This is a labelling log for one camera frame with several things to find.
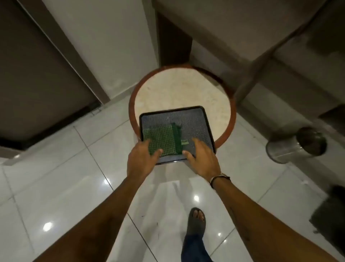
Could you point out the person's right hand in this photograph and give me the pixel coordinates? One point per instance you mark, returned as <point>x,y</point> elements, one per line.
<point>203,162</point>

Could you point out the person's left hand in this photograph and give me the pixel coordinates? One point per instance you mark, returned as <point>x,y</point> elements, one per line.
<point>138,162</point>

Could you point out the person's right thumb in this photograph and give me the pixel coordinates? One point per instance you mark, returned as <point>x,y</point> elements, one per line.
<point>188,154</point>

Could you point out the person's left thumb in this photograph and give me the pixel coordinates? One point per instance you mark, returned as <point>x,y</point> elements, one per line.
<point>157,154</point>

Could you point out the black square tray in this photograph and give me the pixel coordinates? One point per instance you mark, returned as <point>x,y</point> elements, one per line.
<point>192,126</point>

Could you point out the person's right forearm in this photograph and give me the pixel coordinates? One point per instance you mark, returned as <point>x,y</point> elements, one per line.
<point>258,226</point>

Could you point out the person's left forearm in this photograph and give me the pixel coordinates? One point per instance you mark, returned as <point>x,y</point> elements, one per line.
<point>102,224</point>

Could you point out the small green tag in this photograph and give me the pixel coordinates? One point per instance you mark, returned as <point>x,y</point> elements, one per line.
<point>184,142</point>

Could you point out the green knitted cloth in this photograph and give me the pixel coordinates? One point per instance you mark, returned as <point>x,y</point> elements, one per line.
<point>161,139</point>

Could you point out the round wood-rimmed marble table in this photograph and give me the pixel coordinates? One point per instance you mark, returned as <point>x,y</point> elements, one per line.
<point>178,89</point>

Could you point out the blue jeans leg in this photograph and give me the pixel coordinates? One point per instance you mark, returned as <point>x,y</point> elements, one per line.
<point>195,249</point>

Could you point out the steel waste bin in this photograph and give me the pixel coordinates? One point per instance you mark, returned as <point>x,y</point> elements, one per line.
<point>293,147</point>

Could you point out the beige stone ledge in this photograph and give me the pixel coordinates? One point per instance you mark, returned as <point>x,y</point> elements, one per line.
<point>256,35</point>

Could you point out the dark brown door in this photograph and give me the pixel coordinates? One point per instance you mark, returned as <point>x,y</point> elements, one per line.
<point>40,75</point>

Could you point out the dark floor mat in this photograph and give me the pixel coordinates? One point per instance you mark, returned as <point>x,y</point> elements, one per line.
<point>330,221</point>

